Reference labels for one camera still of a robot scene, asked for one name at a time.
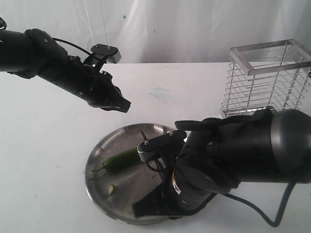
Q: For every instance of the white backdrop curtain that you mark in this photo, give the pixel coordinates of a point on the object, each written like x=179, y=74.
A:
x=164, y=31

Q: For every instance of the round steel plate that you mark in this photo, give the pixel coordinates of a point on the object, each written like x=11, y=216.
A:
x=132, y=183

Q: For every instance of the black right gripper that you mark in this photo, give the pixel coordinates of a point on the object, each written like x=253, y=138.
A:
x=197, y=174

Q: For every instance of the small cucumber slice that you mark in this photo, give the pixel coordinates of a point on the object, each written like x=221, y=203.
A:
x=111, y=189

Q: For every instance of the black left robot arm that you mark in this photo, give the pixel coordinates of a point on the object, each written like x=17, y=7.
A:
x=36, y=53

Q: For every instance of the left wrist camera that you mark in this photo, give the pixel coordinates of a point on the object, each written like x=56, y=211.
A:
x=102, y=54

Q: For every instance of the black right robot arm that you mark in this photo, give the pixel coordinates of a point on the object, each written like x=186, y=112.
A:
x=265, y=147

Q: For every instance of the wire metal utensil rack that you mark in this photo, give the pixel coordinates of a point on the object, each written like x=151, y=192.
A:
x=274, y=75

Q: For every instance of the black kitchen knife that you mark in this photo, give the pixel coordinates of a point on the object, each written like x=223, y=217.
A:
x=143, y=135

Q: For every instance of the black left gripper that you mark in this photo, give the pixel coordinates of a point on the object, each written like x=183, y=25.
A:
x=83, y=81

